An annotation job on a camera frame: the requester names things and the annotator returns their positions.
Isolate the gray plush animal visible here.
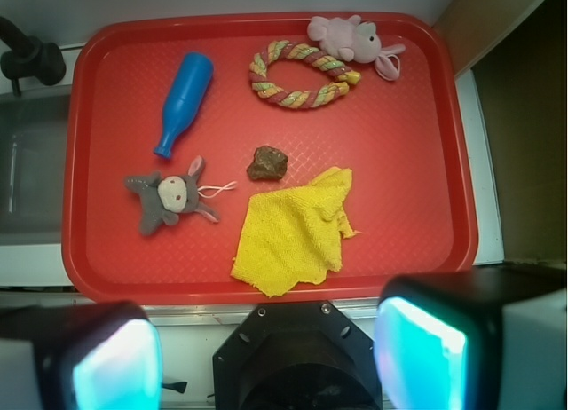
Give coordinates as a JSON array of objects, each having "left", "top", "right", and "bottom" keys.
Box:
[{"left": 123, "top": 155, "right": 237, "bottom": 236}]

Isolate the pink plush animal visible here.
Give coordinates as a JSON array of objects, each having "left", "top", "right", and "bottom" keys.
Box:
[{"left": 307, "top": 15, "right": 406, "bottom": 81}]

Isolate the metal sink basin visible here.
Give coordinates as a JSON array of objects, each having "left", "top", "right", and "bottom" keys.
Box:
[{"left": 1, "top": 86, "right": 71, "bottom": 246}]

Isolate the yellow towel cloth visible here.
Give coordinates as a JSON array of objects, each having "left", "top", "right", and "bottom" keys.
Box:
[{"left": 231, "top": 167, "right": 359, "bottom": 298}]

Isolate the brown rock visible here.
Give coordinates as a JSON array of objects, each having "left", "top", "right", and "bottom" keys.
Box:
[{"left": 247, "top": 146, "right": 288, "bottom": 181}]

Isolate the red plastic tray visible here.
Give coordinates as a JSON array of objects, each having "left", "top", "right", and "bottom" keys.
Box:
[{"left": 62, "top": 13, "right": 477, "bottom": 304}]

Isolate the blue plastic bottle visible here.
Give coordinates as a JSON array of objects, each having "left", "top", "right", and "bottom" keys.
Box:
[{"left": 154, "top": 52, "right": 214, "bottom": 159}]

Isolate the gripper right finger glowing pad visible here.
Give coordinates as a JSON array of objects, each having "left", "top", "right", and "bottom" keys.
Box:
[{"left": 374, "top": 264, "right": 567, "bottom": 409}]

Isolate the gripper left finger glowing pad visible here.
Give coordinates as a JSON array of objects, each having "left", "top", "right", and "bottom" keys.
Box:
[{"left": 1, "top": 302, "right": 162, "bottom": 409}]

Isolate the multicolour rope ring toy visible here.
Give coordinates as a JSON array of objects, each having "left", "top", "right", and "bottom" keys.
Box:
[{"left": 248, "top": 40, "right": 361, "bottom": 110}]

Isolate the black octagonal mount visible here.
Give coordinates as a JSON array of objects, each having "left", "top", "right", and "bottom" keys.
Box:
[{"left": 212, "top": 301, "right": 383, "bottom": 409}]

